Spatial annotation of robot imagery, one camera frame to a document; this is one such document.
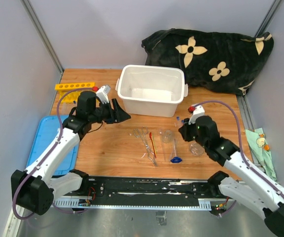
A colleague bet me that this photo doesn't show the clear acrylic tube rack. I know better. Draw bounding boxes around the clear acrylic tube rack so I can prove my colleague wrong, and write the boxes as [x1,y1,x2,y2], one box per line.
[60,103,75,115]

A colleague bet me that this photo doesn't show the purple cable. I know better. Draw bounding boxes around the purple cable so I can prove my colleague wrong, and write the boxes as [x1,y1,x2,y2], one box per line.
[12,86,98,220]
[193,100,284,219]

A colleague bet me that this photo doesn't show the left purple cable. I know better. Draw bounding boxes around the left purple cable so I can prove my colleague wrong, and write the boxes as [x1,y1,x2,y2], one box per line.
[12,86,98,220]

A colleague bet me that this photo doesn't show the green printed cloth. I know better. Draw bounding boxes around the green printed cloth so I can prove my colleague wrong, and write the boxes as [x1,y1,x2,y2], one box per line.
[245,128,277,181]

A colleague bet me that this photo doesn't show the small glass beaker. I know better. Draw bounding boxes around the small glass beaker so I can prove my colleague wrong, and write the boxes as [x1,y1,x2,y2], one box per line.
[161,129,175,143]

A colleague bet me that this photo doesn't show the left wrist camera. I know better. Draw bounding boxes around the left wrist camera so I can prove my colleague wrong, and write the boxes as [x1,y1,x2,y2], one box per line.
[96,85,111,104]

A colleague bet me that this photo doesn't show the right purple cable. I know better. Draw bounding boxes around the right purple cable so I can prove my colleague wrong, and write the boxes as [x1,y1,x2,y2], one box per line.
[193,100,284,219]

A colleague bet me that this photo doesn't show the white plastic bin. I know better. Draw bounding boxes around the white plastic bin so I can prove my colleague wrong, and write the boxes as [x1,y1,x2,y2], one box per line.
[115,65,188,118]

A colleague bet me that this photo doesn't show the glass petri dish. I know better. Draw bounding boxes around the glass petri dish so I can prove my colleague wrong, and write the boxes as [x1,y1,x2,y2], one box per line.
[189,142,205,157]

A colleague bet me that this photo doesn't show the blue plastic tray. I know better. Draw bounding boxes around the blue plastic tray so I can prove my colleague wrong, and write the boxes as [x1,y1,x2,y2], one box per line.
[27,116,79,176]

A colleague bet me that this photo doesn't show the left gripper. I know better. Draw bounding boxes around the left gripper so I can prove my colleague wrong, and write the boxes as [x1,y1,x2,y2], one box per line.
[89,98,131,124]

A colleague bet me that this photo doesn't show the metal crucible tongs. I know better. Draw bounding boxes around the metal crucible tongs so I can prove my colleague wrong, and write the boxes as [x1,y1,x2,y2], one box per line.
[133,126,157,166]

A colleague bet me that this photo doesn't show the yellow test tube rack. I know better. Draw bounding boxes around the yellow test tube rack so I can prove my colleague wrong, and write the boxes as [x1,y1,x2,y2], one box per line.
[55,82,99,103]

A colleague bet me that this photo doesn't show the black floral blanket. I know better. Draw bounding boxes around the black floral blanket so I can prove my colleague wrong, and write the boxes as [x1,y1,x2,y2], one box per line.
[142,28,274,96]

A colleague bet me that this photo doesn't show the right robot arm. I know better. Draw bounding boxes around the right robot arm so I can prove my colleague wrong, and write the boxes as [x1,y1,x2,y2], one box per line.
[179,116,284,237]

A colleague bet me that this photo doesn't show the red yellow green spatula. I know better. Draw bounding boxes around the red yellow green spatula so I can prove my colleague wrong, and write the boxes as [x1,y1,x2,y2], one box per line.
[149,132,157,158]

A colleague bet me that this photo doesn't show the graduated cylinder blue base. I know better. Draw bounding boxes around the graduated cylinder blue base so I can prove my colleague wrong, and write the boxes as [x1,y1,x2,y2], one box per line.
[170,139,182,163]

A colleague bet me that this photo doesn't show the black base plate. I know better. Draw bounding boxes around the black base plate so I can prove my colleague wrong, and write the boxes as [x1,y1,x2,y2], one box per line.
[64,176,225,209]

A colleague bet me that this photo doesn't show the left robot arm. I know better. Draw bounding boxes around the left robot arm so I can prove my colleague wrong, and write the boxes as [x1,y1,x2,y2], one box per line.
[11,88,131,220]

